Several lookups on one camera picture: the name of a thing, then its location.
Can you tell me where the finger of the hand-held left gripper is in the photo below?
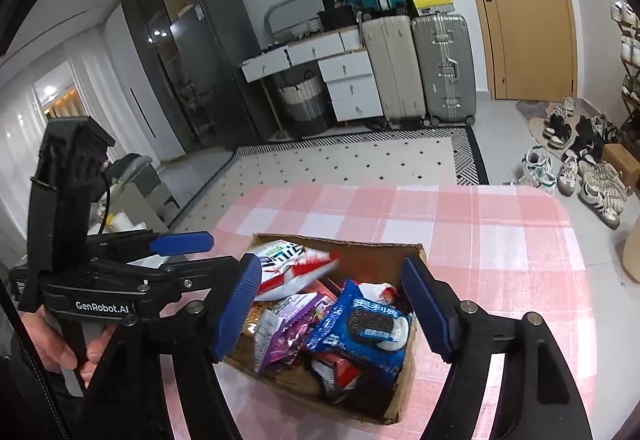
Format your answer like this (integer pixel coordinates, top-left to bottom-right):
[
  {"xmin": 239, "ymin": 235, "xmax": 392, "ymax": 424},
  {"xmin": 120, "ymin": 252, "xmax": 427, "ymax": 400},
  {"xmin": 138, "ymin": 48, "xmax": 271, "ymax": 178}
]
[
  {"xmin": 125, "ymin": 254, "xmax": 248, "ymax": 296},
  {"xmin": 87, "ymin": 230, "xmax": 215, "ymax": 266}
]

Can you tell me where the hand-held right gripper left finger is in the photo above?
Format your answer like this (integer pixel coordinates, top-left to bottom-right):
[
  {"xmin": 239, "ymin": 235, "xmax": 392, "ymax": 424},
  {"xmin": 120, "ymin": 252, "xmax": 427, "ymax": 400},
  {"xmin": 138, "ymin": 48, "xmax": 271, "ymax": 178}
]
[{"xmin": 82, "ymin": 252, "xmax": 263, "ymax": 440}]

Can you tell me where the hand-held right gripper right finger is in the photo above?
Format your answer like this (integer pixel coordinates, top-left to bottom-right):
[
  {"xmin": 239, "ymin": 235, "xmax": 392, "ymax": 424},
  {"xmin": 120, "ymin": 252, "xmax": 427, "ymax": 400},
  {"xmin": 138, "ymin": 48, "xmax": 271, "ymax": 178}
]
[{"xmin": 401, "ymin": 256, "xmax": 596, "ymax": 440}]

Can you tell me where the purple candy bag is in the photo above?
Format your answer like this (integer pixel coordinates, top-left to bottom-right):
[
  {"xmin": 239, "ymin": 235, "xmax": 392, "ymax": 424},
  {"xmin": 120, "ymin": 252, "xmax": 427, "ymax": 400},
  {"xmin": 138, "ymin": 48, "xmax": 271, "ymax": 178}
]
[{"xmin": 254, "ymin": 292, "xmax": 336, "ymax": 373}]

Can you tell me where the blue cookie packet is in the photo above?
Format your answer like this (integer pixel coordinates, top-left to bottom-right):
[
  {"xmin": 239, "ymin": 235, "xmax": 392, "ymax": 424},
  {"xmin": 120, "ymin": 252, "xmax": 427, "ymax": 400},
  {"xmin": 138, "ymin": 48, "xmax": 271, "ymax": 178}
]
[{"xmin": 305, "ymin": 279, "xmax": 417, "ymax": 374}]

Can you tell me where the white noodle snack bag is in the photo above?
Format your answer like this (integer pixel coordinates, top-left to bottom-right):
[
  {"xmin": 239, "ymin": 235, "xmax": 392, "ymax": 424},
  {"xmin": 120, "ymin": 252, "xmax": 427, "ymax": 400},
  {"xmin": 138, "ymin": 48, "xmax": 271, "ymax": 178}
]
[{"xmin": 251, "ymin": 239, "xmax": 342, "ymax": 302}]

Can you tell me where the red snack packet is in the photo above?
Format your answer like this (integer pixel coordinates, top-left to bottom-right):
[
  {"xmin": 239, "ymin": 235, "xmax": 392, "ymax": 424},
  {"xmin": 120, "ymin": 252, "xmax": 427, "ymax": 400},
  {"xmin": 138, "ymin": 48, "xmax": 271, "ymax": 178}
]
[{"xmin": 312, "ymin": 349, "xmax": 369, "ymax": 393}]

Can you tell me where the person's left hand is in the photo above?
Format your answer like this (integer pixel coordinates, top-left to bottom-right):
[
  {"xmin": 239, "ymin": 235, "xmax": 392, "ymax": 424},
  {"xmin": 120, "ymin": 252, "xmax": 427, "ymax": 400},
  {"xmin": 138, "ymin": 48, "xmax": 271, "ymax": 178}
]
[{"xmin": 21, "ymin": 309, "xmax": 109, "ymax": 383}]

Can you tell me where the white curtain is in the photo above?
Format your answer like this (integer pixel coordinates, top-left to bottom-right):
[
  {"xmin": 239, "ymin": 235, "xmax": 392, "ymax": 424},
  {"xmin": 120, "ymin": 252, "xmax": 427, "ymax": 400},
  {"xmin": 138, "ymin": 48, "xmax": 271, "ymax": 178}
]
[{"xmin": 0, "ymin": 42, "xmax": 166, "ymax": 266}]

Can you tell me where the pink checked tablecloth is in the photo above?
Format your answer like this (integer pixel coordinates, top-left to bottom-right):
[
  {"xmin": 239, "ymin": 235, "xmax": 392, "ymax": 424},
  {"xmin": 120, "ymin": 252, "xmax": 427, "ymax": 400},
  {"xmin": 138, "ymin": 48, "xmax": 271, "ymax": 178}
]
[{"xmin": 150, "ymin": 182, "xmax": 601, "ymax": 440}]

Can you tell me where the wooden broom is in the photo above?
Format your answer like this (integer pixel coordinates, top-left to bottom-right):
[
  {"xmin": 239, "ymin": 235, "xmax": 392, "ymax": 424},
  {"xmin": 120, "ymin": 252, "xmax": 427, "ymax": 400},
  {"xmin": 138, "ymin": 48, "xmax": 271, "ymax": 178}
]
[{"xmin": 261, "ymin": 79, "xmax": 292, "ymax": 142}]

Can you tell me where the woven laundry basket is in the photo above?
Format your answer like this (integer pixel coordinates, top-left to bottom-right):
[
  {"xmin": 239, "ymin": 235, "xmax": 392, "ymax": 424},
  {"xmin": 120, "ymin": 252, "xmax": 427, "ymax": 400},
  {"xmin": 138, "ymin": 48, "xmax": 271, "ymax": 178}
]
[{"xmin": 276, "ymin": 70, "xmax": 335, "ymax": 137}]

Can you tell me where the dark glass cabinet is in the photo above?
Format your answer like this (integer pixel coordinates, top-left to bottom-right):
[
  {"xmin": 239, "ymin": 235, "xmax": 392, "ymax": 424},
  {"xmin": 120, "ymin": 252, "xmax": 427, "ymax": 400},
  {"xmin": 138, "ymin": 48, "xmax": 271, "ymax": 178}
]
[{"xmin": 121, "ymin": 0, "xmax": 202, "ymax": 157}]

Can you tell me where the scattered sneakers pile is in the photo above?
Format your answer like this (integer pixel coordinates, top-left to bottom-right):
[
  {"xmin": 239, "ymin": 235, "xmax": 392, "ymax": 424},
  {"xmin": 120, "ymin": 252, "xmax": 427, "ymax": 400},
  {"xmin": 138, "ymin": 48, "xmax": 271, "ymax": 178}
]
[{"xmin": 515, "ymin": 96, "xmax": 632, "ymax": 229}]

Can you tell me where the cream waste bin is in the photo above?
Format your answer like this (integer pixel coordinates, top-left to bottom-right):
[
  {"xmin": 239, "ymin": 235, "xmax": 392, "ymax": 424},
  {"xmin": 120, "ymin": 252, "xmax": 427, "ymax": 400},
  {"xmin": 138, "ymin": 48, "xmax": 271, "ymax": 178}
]
[{"xmin": 621, "ymin": 220, "xmax": 640, "ymax": 284}]

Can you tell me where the grey door mat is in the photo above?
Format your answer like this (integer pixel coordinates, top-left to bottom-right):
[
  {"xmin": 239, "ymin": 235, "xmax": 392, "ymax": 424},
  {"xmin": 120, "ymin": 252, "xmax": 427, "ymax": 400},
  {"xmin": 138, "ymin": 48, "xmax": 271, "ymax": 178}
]
[{"xmin": 515, "ymin": 99, "xmax": 577, "ymax": 147}]

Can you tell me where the white desk with drawers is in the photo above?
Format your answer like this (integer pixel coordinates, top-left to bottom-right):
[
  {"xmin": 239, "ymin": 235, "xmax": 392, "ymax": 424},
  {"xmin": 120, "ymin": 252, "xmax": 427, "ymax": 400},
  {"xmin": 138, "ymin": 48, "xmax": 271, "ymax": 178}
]
[{"xmin": 240, "ymin": 27, "xmax": 384, "ymax": 123}]

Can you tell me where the small brown cardboard box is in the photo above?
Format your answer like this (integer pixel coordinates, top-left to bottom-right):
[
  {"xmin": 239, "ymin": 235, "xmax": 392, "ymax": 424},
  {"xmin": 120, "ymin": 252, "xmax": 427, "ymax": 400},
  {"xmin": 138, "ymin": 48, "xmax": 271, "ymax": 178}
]
[{"xmin": 600, "ymin": 143, "xmax": 640, "ymax": 192}]

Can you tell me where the beige suitcase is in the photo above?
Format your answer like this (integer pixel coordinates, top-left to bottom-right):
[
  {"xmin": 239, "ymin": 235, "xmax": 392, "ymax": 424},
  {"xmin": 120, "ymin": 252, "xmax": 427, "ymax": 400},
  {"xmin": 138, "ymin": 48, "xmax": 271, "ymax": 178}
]
[{"xmin": 361, "ymin": 15, "xmax": 429, "ymax": 130}]

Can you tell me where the silver suitcase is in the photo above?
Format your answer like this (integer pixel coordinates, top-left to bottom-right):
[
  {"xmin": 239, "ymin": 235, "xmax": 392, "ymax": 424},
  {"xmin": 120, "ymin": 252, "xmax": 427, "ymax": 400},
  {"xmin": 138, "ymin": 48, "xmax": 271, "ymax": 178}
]
[{"xmin": 411, "ymin": 12, "xmax": 477, "ymax": 126}]

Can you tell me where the arched grey mirror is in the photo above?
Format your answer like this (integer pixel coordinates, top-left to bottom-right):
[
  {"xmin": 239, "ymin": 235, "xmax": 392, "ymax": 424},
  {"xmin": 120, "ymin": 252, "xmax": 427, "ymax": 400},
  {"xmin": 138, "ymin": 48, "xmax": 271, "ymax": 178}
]
[{"xmin": 263, "ymin": 0, "xmax": 326, "ymax": 39}]

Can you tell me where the black bag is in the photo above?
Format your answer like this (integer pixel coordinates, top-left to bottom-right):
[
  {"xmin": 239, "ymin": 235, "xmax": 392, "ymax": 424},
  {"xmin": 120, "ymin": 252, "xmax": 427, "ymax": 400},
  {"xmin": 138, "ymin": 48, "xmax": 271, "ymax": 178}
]
[{"xmin": 318, "ymin": 0, "xmax": 362, "ymax": 33}]

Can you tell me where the wooden shoe rack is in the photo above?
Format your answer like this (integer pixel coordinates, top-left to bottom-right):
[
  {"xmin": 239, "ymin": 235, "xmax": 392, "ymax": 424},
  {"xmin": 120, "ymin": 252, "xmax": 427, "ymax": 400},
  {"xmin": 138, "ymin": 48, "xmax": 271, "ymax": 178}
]
[{"xmin": 610, "ymin": 0, "xmax": 640, "ymax": 147}]

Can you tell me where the yellow and black shoebox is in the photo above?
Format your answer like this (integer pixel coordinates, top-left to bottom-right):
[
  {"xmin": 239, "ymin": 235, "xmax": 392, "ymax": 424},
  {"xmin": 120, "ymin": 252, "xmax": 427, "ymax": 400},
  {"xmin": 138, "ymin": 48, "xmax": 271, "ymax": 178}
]
[{"xmin": 410, "ymin": 0, "xmax": 456, "ymax": 17}]

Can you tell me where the wooden door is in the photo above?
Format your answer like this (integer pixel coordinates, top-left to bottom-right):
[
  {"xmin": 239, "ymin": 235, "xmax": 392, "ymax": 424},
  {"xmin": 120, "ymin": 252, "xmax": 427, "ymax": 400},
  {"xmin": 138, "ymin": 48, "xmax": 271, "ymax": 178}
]
[{"xmin": 449, "ymin": 0, "xmax": 582, "ymax": 102}]

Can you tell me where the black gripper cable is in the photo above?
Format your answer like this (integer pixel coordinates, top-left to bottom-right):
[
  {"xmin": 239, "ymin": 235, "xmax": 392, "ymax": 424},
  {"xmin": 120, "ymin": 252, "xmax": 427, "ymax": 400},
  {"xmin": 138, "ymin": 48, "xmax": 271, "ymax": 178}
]
[{"xmin": 96, "ymin": 169, "xmax": 114, "ymax": 235}]

